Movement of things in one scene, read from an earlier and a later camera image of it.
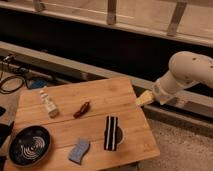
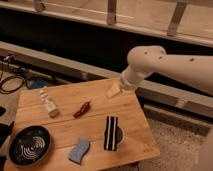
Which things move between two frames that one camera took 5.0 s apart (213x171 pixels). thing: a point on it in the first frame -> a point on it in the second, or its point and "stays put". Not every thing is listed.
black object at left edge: x=5 y=129 stays put
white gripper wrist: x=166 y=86 -> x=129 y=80
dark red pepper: x=84 y=108 stays put
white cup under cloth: x=120 y=135 stays put
